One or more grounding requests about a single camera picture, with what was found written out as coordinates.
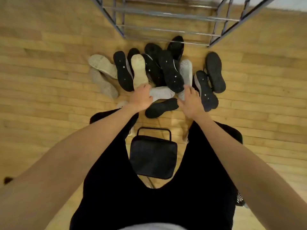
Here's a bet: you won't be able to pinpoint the person's right hand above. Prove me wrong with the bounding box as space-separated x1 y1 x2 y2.
177 85 211 121

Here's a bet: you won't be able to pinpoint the person's left hand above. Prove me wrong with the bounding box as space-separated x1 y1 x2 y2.
128 83 154 113

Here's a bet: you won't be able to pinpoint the grey metal shoe rack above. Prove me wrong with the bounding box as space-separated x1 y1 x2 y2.
90 0 279 48

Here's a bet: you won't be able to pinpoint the person's right forearm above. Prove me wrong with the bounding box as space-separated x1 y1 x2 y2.
196 115 307 230

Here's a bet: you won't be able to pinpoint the person's left forearm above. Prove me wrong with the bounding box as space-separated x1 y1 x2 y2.
0 106 139 230

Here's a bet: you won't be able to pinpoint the person's black trousers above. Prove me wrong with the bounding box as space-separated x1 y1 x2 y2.
69 109 243 230

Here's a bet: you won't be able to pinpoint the person's white shirt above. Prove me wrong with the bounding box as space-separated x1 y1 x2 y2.
119 222 187 230

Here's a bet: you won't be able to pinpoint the black metal stool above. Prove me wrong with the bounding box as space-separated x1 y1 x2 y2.
129 126 178 189

